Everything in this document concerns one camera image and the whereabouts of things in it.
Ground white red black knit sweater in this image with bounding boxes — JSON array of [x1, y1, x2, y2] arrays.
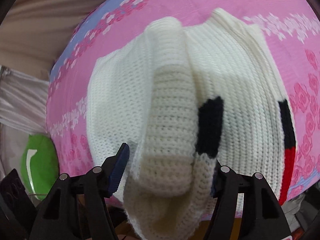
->
[[86, 7, 297, 239]]

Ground white curtain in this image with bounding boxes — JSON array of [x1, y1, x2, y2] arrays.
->
[[0, 65, 50, 133]]

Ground pink floral bed sheet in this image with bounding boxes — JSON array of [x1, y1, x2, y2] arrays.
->
[[46, 0, 320, 215]]

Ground beige hanging cloth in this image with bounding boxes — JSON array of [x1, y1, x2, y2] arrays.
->
[[0, 0, 118, 85]]

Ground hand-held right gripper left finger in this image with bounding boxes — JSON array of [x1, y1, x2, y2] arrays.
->
[[29, 142, 130, 240]]

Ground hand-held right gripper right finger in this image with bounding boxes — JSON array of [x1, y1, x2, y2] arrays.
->
[[202, 160, 292, 240]]

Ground green plush cushion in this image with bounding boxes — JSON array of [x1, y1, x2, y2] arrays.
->
[[20, 134, 59, 202]]

